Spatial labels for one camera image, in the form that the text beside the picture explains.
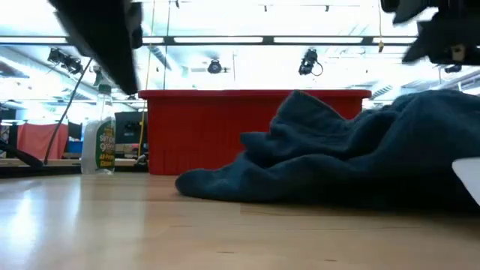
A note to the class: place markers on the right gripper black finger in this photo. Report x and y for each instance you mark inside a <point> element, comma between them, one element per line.
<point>422,47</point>
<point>412,9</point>

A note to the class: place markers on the wooden workbench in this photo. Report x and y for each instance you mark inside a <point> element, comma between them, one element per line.
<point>56,163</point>

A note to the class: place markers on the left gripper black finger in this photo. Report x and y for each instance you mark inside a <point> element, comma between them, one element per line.
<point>137,26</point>
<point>101,37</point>

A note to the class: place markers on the white flat object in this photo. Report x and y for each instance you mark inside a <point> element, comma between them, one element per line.
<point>470,176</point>

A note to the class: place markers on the blue box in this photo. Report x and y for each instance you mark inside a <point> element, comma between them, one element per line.
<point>75,147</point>

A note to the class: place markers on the round black ceiling camera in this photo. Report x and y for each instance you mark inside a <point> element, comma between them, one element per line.
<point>214,66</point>

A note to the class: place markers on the red plastic laundry bin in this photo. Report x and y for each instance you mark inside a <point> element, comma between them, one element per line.
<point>202,131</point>

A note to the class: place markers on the black frame brace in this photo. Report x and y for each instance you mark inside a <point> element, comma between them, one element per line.
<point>18,155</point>

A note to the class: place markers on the thin black diagonal rod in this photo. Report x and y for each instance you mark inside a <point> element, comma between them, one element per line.
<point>65,112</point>

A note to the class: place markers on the black horizontal frame crossbar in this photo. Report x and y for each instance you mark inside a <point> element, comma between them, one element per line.
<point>225,39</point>

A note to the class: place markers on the dark teal towel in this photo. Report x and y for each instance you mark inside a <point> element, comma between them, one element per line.
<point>356,161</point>

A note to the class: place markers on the red fabric partition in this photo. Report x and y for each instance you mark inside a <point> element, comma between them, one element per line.
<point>37,140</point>

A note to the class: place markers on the long black ceiling camera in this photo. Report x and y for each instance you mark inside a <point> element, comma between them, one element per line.
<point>63,60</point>

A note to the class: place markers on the green-label spray cleaner bottle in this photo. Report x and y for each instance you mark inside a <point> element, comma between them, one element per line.
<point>98,146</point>

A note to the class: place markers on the black computer monitor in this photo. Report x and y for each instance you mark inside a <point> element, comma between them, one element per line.
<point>129,129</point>

